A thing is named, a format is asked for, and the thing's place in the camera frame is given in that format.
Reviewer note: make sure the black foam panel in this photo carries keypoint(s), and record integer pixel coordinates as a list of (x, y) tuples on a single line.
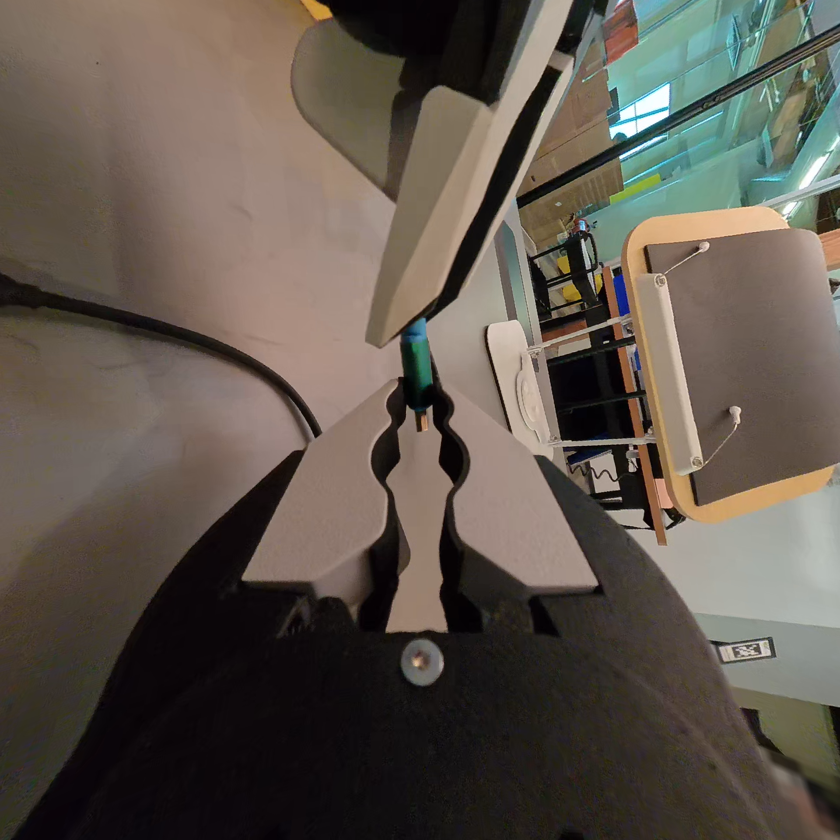
[(761, 361)]

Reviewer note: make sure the round-cornered wooden board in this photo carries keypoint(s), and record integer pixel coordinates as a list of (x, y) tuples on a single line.
[(663, 499)]

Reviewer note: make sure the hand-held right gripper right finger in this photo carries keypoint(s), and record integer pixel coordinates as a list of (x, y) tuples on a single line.
[(518, 525)]

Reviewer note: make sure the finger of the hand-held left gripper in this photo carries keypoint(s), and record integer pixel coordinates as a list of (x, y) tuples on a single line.
[(426, 197), (518, 39)]

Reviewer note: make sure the brown cardboard boxes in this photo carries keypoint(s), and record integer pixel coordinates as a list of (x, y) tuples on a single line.
[(577, 144)]

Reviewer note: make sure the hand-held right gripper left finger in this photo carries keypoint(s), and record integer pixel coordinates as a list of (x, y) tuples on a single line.
[(315, 512)]

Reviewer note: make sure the black shelf rack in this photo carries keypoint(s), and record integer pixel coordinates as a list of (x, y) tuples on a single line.
[(590, 394)]

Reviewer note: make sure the black metal pole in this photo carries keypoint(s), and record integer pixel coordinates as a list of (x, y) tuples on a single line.
[(656, 131)]

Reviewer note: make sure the black white printed tag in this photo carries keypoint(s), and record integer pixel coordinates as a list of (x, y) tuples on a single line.
[(745, 650)]

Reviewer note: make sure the white plastic bar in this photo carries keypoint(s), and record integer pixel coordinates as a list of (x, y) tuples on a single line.
[(666, 367)]

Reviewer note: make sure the white board with holder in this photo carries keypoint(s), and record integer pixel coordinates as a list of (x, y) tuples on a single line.
[(508, 367)]

